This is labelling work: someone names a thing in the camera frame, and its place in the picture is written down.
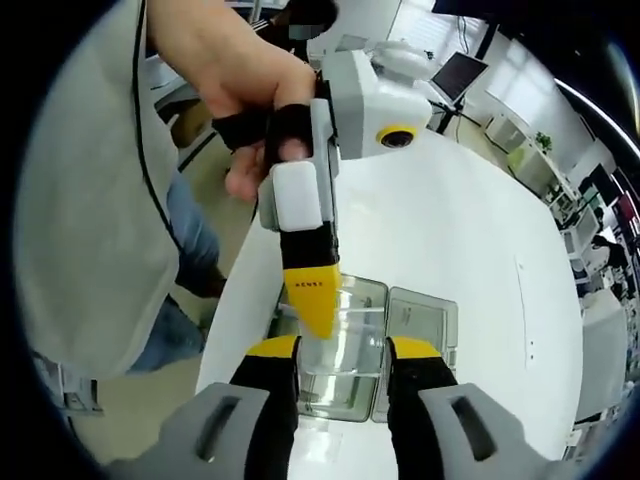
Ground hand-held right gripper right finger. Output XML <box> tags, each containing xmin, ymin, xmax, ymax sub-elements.
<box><xmin>385</xmin><ymin>334</ymin><xmax>550</xmax><ymax>480</ymax></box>

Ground person's blue jeans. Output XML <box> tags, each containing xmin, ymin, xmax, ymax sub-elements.
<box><xmin>127</xmin><ymin>174</ymin><xmax>222</xmax><ymax>377</ymax></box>

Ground clear plastic divider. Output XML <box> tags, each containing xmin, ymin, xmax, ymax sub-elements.
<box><xmin>297</xmin><ymin>279</ymin><xmax>389</xmax><ymax>382</ymax></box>

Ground white desk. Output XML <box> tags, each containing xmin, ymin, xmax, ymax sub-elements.
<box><xmin>487</xmin><ymin>113</ymin><xmax>577</xmax><ymax>211</ymax></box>

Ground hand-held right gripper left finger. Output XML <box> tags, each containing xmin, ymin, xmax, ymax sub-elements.
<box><xmin>158</xmin><ymin>334</ymin><xmax>302</xmax><ymax>480</ymax></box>

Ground black cable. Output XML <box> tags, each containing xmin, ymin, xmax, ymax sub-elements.
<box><xmin>130</xmin><ymin>0</ymin><xmax>180</xmax><ymax>247</ymax></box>

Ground person's left hand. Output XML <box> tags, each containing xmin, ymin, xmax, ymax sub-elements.
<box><xmin>198</xmin><ymin>52</ymin><xmax>319</xmax><ymax>202</ymax></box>

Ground black monitor on stand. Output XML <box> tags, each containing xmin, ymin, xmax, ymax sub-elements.
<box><xmin>431</xmin><ymin>51</ymin><xmax>490</xmax><ymax>102</ymax></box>

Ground transparent dual guide fixture box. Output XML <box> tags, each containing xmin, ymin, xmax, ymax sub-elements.
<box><xmin>272</xmin><ymin>272</ymin><xmax>459</xmax><ymax>425</ymax></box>

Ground person's grey shirt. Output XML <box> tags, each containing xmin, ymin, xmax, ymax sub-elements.
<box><xmin>14</xmin><ymin>0</ymin><xmax>182</xmax><ymax>416</ymax></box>

